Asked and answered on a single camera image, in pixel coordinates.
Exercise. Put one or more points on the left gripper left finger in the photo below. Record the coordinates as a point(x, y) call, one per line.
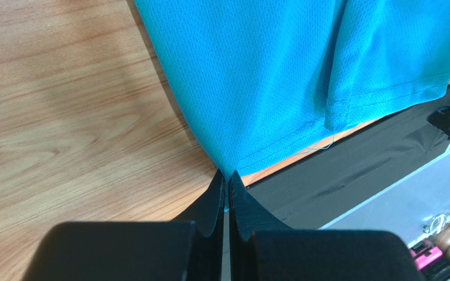
point(188, 247)

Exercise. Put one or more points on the teal t shirt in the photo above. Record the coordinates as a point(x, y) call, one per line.
point(258, 81)

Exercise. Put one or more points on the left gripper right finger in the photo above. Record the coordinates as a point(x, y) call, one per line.
point(262, 247)

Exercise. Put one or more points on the electronics on lower shelf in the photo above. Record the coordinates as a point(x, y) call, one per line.
point(431, 251)

